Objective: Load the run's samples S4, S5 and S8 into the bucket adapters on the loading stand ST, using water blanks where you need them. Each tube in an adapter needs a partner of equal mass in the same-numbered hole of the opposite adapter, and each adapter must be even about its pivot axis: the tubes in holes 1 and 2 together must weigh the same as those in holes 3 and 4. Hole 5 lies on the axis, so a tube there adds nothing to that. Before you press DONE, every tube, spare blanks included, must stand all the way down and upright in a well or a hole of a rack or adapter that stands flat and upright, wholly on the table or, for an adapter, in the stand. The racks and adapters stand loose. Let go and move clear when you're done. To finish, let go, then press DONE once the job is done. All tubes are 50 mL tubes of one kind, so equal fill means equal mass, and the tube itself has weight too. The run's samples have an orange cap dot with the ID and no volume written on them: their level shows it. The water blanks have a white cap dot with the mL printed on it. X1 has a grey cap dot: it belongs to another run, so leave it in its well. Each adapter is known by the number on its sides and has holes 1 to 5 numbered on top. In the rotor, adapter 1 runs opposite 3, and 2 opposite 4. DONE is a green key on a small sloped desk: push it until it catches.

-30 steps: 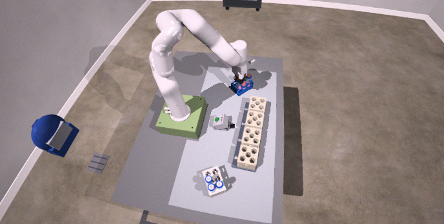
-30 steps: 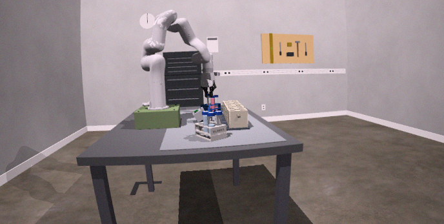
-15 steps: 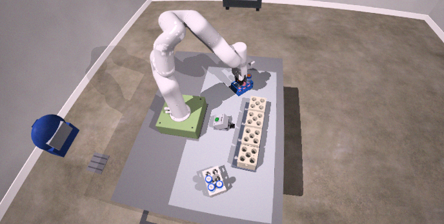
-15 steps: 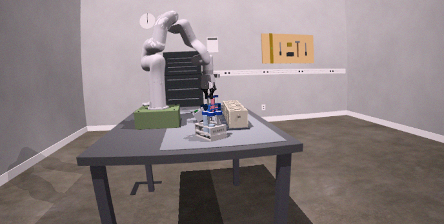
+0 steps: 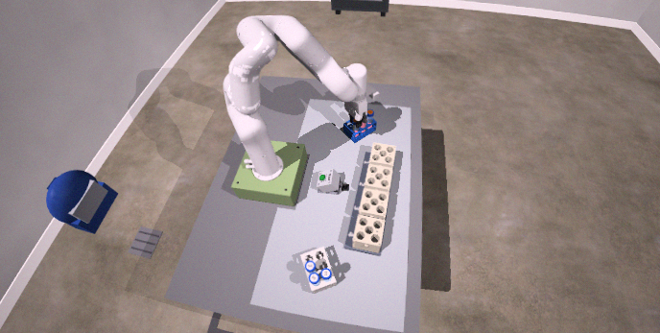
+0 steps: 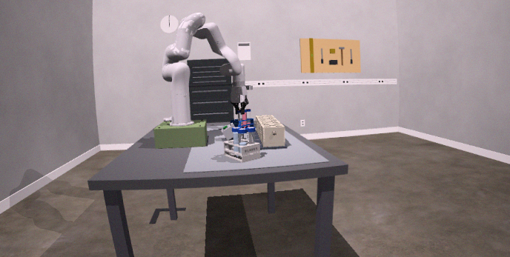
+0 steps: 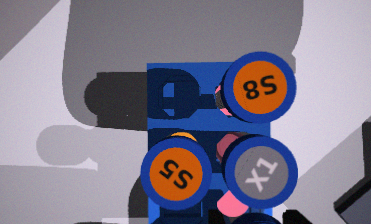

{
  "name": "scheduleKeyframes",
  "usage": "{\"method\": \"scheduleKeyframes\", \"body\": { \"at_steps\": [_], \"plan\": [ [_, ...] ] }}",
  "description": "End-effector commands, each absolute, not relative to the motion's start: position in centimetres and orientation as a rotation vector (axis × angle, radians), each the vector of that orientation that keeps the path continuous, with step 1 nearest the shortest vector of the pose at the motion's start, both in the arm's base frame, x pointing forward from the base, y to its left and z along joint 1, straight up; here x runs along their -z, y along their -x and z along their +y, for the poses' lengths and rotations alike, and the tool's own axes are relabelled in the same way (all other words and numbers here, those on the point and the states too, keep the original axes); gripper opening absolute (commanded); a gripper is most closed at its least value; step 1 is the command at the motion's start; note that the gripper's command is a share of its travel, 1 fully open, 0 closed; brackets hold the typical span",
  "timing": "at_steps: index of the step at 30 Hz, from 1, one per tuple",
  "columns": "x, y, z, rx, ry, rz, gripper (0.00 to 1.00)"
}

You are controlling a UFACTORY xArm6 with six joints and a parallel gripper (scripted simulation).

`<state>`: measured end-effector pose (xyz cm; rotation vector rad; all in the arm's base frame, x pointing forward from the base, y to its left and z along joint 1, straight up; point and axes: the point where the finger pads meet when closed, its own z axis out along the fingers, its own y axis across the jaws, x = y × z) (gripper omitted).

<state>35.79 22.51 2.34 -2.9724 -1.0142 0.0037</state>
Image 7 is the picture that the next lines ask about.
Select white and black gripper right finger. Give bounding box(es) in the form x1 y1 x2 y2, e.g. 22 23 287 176
282 210 312 224

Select blue tube rack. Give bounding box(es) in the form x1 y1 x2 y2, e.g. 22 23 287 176
147 62 271 224

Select blue tube cap with grey x1 dot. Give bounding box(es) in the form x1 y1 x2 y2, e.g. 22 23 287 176
216 131 298 209

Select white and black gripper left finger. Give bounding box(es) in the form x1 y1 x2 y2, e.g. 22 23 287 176
208 210 226 224

